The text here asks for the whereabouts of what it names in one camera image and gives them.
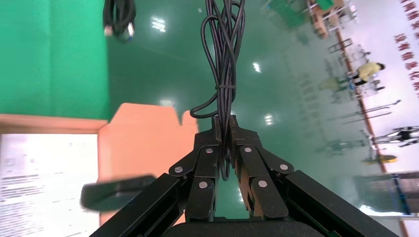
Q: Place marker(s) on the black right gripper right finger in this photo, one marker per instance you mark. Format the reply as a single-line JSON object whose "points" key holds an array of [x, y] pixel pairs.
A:
{"points": [[255, 170]]}

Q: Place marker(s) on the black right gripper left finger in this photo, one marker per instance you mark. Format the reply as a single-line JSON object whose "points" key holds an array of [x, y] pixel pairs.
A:
{"points": [[203, 170]]}

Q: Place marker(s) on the brown cardboard box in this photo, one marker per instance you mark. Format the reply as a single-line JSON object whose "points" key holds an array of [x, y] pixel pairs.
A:
{"points": [[140, 144]]}

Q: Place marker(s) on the yellow floor machine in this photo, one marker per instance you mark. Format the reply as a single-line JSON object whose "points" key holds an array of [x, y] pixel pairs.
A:
{"points": [[381, 159]]}

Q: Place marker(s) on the person in yellow shirt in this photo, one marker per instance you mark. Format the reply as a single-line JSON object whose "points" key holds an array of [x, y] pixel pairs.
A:
{"points": [[368, 70]]}

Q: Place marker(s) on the white printed paper sheet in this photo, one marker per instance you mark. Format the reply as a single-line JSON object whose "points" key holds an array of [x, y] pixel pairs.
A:
{"points": [[39, 183]]}

